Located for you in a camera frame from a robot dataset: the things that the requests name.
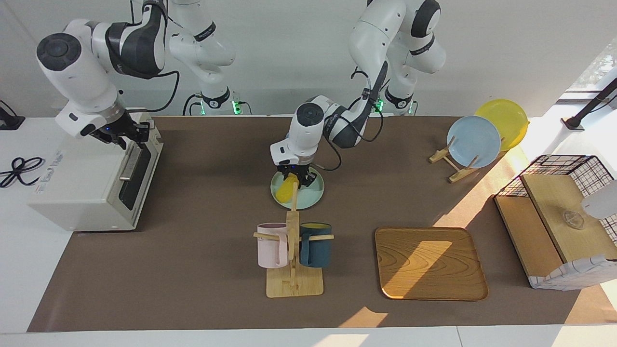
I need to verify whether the yellow corn cob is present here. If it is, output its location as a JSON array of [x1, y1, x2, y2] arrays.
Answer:
[[275, 174, 299, 203]]

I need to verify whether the light green plate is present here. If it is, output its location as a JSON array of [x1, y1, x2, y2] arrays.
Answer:
[[270, 166, 325, 210]]

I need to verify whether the glass oven door with handle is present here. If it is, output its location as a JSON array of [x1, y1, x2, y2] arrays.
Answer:
[[108, 126, 164, 230]]

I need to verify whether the cream toaster oven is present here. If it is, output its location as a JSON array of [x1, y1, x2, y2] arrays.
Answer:
[[27, 113, 164, 232]]

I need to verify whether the pink mug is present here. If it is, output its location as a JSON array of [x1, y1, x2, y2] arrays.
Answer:
[[257, 222, 290, 269]]

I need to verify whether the dark blue mug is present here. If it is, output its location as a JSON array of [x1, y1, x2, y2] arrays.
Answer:
[[299, 222, 333, 268]]

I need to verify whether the wooden mug rack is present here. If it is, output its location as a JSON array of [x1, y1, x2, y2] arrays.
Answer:
[[254, 182, 335, 298]]

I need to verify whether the brown table mat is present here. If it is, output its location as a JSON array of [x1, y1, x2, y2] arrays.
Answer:
[[27, 116, 617, 333]]

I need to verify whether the black stand base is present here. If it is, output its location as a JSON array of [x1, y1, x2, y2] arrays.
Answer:
[[0, 100, 26, 131]]

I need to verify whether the square wooden tray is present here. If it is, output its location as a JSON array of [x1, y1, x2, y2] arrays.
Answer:
[[375, 227, 489, 301]]

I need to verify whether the wooden plate rack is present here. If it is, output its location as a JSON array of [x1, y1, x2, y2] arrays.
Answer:
[[429, 136, 507, 184]]

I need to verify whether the light blue plate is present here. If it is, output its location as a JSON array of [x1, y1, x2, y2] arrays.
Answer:
[[446, 116, 502, 169]]

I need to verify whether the yellow plate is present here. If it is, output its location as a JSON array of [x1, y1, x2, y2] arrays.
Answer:
[[475, 99, 530, 151]]

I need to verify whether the small clear glass dish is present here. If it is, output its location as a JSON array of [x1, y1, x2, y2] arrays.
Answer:
[[562, 211, 585, 230]]

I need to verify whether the black angled stand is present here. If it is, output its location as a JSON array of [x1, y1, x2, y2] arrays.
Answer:
[[562, 77, 617, 132]]

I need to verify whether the white rounded plastic object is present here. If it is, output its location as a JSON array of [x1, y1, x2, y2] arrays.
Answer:
[[581, 180, 617, 220]]

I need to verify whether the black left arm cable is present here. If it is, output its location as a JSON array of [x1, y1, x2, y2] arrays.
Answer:
[[313, 67, 386, 172]]

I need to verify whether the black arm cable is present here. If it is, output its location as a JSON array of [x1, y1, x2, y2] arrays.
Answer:
[[313, 67, 386, 172], [118, 70, 181, 114]]

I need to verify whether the black base cable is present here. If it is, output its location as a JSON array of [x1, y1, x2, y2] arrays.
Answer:
[[182, 93, 203, 116]]

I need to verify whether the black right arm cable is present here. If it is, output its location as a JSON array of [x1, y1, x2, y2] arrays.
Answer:
[[118, 70, 181, 114]]

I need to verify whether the black coiled cable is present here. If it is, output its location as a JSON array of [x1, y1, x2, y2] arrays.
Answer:
[[0, 157, 45, 188]]

